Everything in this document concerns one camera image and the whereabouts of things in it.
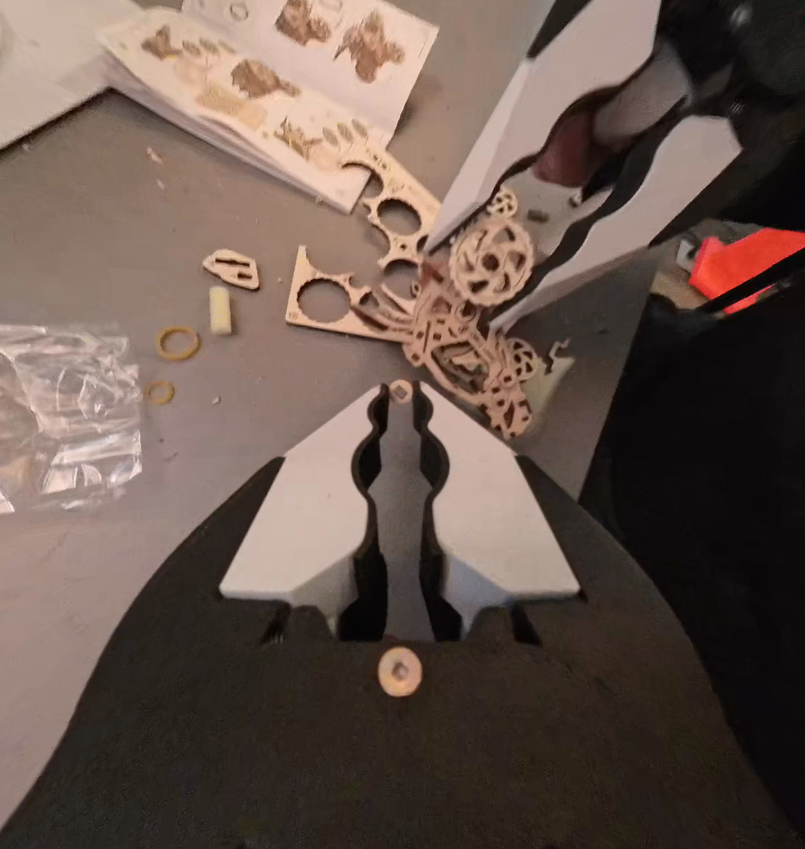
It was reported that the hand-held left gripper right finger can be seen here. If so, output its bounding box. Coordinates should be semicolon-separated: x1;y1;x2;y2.
412;381;581;641

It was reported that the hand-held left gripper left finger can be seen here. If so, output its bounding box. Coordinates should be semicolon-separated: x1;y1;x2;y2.
220;385;390;639

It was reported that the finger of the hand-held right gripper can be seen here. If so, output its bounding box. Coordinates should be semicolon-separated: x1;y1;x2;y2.
492;111;743;333
425;0;662;252

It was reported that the wooden buggy model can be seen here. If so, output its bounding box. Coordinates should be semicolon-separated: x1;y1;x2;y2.
402;215;564;440

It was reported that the person's right hand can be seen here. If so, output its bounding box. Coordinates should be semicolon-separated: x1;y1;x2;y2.
534;109;610;188

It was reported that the orange traffic cone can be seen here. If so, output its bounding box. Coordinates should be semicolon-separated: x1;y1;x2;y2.
689;227;805;317

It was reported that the wooden offcut with large hole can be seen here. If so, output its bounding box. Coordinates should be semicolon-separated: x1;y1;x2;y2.
285;245;430;344

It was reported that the large rubber band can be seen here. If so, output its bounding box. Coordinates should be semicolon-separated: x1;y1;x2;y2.
156;325;202;363

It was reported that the shield-shaped wooden offcut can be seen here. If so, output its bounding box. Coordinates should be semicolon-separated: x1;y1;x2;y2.
202;249;261;292

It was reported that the clear plastic bag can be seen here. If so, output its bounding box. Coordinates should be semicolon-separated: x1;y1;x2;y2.
0;321;144;516

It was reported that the instruction booklet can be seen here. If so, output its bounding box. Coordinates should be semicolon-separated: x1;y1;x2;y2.
97;0;439;214

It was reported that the white board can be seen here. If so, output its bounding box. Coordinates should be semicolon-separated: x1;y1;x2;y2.
0;0;145;163

